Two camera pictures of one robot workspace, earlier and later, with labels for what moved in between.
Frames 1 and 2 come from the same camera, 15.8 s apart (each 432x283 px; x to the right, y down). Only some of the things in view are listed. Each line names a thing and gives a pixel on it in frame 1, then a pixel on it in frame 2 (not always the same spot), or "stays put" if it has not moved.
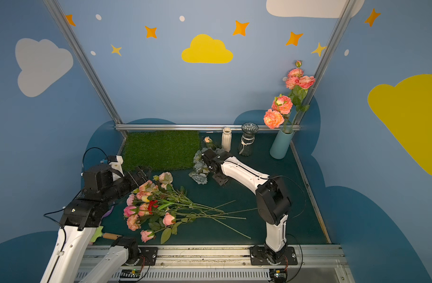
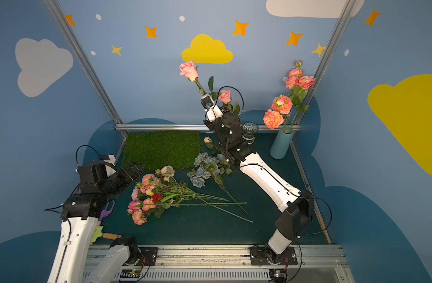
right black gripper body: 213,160 -> 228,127
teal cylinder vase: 280,146 stays put
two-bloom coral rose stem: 281,106 stays put
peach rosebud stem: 209,142 stays put
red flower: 151,204 -> 156,196
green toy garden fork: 98,233 stays put
